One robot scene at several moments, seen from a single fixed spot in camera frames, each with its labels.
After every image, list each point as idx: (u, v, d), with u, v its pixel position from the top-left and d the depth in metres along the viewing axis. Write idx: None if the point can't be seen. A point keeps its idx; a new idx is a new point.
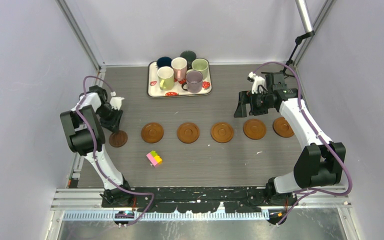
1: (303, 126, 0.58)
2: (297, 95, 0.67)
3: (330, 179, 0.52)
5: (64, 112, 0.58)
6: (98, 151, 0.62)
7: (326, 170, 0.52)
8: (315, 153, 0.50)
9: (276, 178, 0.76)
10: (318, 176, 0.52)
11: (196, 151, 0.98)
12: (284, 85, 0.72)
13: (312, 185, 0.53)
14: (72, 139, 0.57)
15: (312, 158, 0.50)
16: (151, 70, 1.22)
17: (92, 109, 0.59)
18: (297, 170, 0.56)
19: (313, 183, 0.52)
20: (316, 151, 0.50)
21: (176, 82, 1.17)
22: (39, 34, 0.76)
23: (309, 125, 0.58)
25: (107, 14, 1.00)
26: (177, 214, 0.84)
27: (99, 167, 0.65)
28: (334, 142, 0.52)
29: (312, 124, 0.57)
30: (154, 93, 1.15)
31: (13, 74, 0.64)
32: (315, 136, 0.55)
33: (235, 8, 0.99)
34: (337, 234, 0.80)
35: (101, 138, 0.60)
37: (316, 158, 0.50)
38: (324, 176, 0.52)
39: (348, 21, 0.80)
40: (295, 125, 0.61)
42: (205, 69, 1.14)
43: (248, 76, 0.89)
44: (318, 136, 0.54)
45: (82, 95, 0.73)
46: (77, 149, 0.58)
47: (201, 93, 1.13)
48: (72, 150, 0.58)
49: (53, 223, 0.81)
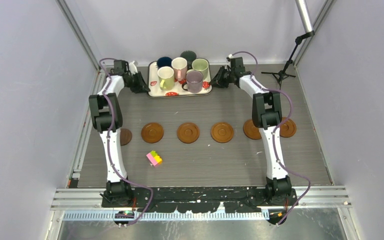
1: (253, 87, 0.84)
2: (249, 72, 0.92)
3: (276, 115, 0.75)
5: (92, 95, 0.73)
6: (113, 132, 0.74)
7: (271, 110, 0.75)
8: (260, 98, 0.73)
9: (267, 173, 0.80)
10: (266, 114, 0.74)
11: (196, 151, 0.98)
12: (243, 67, 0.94)
13: (265, 122, 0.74)
14: (96, 118, 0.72)
15: (258, 101, 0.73)
16: (151, 70, 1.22)
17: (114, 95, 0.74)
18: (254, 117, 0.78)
19: (265, 119, 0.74)
20: (261, 96, 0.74)
21: (177, 82, 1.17)
22: (39, 34, 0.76)
23: (255, 85, 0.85)
25: (107, 14, 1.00)
26: (177, 214, 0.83)
27: (109, 150, 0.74)
28: (272, 91, 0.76)
29: (257, 84, 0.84)
30: (155, 93, 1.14)
31: (12, 74, 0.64)
32: (259, 90, 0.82)
33: (235, 8, 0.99)
34: (337, 234, 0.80)
35: (118, 123, 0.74)
37: (261, 99, 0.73)
38: (271, 114, 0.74)
39: (347, 21, 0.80)
40: (248, 88, 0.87)
42: (205, 69, 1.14)
43: (228, 57, 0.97)
44: (261, 89, 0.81)
45: (108, 78, 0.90)
46: (97, 126, 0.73)
47: (201, 93, 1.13)
48: (93, 126, 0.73)
49: (53, 223, 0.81)
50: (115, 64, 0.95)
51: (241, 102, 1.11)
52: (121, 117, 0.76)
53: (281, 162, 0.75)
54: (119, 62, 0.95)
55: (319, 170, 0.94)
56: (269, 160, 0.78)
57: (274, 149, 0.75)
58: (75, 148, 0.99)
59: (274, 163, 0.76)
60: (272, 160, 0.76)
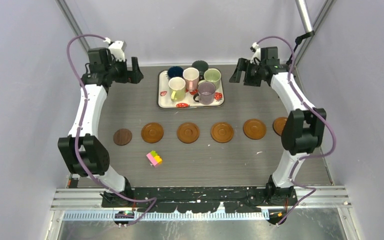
1: (290, 96, 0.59)
2: (287, 70, 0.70)
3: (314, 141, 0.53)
5: (63, 138, 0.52)
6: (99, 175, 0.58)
7: (309, 132, 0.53)
8: (299, 117, 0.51)
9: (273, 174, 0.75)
10: (303, 138, 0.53)
11: (196, 151, 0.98)
12: (277, 59, 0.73)
13: (297, 148, 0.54)
14: (72, 164, 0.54)
15: (296, 122, 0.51)
16: (161, 80, 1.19)
17: (93, 142, 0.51)
18: (283, 136, 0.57)
19: (297, 146, 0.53)
20: (301, 114, 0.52)
21: (187, 93, 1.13)
22: (39, 34, 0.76)
23: (295, 94, 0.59)
25: (107, 14, 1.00)
26: (177, 214, 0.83)
27: (103, 183, 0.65)
28: (317, 108, 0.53)
29: (298, 93, 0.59)
30: (165, 104, 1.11)
31: (13, 74, 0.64)
32: (300, 104, 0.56)
33: (235, 8, 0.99)
34: (337, 234, 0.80)
35: (100, 169, 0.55)
37: (300, 121, 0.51)
38: (308, 139, 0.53)
39: (347, 21, 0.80)
40: (283, 93, 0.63)
42: (217, 80, 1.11)
43: (251, 46, 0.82)
44: (303, 103, 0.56)
45: (83, 92, 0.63)
46: (77, 171, 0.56)
47: (212, 104, 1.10)
48: (72, 171, 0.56)
49: (53, 223, 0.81)
50: (91, 58, 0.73)
51: (241, 102, 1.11)
52: (104, 159, 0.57)
53: (293, 179, 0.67)
54: (95, 52, 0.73)
55: (319, 170, 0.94)
56: (279, 173, 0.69)
57: (291, 170, 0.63)
58: None
59: (285, 178, 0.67)
60: (284, 176, 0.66)
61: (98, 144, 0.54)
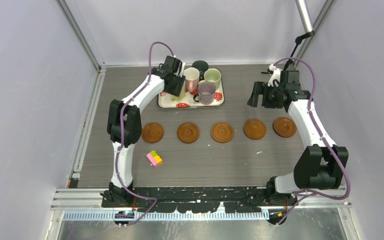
1: (309, 128, 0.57)
2: (308, 97, 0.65)
3: (330, 183, 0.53)
5: (116, 100, 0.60)
6: (125, 147, 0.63)
7: (325, 173, 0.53)
8: (317, 154, 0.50)
9: (276, 178, 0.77)
10: (317, 178, 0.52)
11: (196, 151, 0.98)
12: (298, 84, 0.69)
13: (310, 186, 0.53)
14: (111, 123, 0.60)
15: (312, 159, 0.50)
16: None
17: (136, 113, 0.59)
18: (297, 171, 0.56)
19: (311, 184, 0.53)
20: (319, 151, 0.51)
21: (188, 93, 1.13)
22: (39, 34, 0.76)
23: (314, 126, 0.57)
25: (107, 14, 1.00)
26: (177, 214, 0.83)
27: (117, 161, 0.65)
28: (337, 146, 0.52)
29: (317, 125, 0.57)
30: (165, 104, 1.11)
31: (13, 74, 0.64)
32: (319, 138, 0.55)
33: (235, 8, 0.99)
34: (337, 234, 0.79)
35: (130, 139, 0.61)
37: (317, 158, 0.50)
38: (323, 179, 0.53)
39: (347, 21, 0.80)
40: (300, 123, 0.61)
42: (217, 80, 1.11)
43: (268, 68, 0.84)
44: (323, 138, 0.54)
45: (148, 77, 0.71)
46: (111, 133, 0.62)
47: (212, 104, 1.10)
48: (107, 131, 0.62)
49: (53, 223, 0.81)
50: (167, 60, 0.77)
51: (241, 103, 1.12)
52: (137, 133, 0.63)
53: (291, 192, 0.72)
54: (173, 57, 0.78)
55: None
56: (282, 184, 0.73)
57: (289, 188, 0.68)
58: (75, 148, 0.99)
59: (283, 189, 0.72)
60: (285, 189, 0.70)
61: (138, 118, 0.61)
